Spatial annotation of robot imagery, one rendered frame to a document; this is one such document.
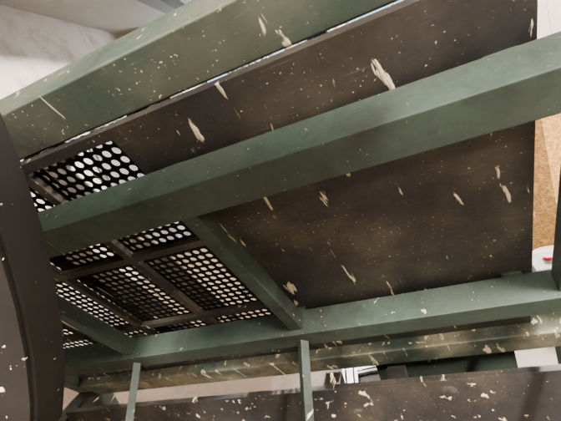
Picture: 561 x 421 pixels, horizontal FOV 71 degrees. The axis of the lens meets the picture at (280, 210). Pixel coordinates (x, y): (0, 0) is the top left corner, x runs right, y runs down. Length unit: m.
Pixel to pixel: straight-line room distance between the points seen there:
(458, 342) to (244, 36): 1.16
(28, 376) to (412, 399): 1.25
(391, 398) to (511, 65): 1.07
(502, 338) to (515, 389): 0.15
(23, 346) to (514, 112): 0.62
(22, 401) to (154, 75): 0.54
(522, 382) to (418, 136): 0.93
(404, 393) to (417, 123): 0.98
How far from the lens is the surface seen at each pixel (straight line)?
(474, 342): 1.48
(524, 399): 1.45
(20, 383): 0.32
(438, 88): 0.65
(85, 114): 0.84
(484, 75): 0.65
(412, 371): 1.74
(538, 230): 3.41
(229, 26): 0.67
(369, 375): 2.43
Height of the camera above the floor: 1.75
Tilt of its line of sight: 14 degrees down
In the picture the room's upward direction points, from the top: 20 degrees counter-clockwise
